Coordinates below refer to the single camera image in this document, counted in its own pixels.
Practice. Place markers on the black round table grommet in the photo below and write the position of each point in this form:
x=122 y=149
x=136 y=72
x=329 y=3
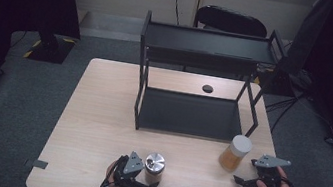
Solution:
x=207 y=88

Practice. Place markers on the black stand base yellow tape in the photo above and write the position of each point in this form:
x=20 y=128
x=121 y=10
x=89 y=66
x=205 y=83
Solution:
x=51 y=50

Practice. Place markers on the orange jar with white lid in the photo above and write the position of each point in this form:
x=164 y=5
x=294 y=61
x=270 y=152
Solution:
x=232 y=156

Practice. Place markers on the glass jar with silver lid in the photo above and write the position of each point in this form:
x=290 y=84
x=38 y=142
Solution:
x=154 y=167

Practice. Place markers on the black chair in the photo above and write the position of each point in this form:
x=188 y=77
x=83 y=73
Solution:
x=230 y=21

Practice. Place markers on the grey tape strip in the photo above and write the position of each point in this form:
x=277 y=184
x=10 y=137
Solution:
x=39 y=164

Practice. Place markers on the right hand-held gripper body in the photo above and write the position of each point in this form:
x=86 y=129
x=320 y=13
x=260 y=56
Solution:
x=268 y=175

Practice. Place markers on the black metal shelf rack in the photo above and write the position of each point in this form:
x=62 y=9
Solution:
x=191 y=114

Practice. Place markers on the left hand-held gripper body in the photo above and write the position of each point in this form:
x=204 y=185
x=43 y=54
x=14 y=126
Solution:
x=127 y=176

